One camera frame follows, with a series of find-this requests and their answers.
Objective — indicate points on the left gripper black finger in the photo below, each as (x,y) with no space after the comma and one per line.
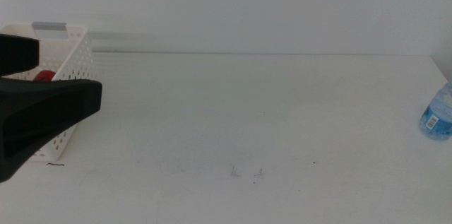
(17,54)
(42,86)

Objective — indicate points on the red cola can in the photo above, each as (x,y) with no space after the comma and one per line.
(44,75)

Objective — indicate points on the clear water bottle blue label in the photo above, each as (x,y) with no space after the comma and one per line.
(438,114)

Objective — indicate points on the white perforated plastic basket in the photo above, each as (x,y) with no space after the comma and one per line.
(79,51)

